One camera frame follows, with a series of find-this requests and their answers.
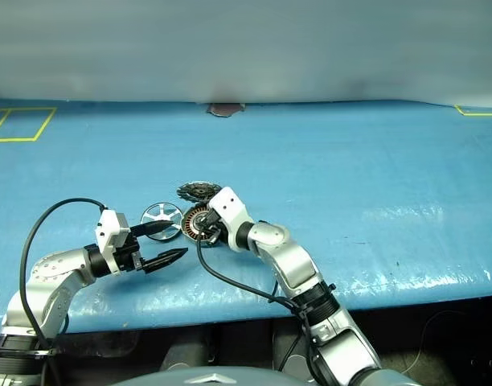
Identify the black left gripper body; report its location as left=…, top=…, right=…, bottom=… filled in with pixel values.
left=116, top=231, right=146, bottom=276

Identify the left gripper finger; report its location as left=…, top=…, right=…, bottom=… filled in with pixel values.
left=140, top=247, right=190, bottom=275
left=129, top=219, right=176, bottom=239

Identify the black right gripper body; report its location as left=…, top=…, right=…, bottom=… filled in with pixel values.
left=199, top=210, right=228, bottom=247

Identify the silver spoked rotor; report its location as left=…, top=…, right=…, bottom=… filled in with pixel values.
left=140, top=203, right=183, bottom=244

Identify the motor housing with copper windings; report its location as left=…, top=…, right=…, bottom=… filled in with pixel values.
left=180, top=205, right=215, bottom=247

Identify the round grey motor lid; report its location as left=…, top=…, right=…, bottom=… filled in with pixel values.
left=176, top=181, right=220, bottom=203

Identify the dark rounded shape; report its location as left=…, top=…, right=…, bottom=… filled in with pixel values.
left=271, top=319, right=316, bottom=381
left=160, top=340, right=215, bottom=374

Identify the brown flat object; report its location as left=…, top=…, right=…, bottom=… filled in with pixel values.
left=205, top=102, right=247, bottom=119

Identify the grey robot torso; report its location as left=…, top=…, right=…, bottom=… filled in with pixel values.
left=112, top=371, right=307, bottom=386

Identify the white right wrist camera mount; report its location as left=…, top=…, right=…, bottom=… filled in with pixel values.
left=207, top=186, right=256, bottom=253

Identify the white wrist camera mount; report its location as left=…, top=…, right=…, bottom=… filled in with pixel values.
left=207, top=186, right=256, bottom=253
left=94, top=207, right=131, bottom=277

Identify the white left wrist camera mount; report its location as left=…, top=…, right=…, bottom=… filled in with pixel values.
left=94, top=207, right=131, bottom=277

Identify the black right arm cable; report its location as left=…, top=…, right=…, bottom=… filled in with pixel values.
left=196, top=232, right=335, bottom=386

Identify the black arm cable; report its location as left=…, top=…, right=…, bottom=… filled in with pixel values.
left=196, top=232, right=335, bottom=386
left=19, top=197, right=113, bottom=386

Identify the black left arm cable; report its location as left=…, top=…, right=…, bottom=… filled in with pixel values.
left=19, top=197, right=113, bottom=386

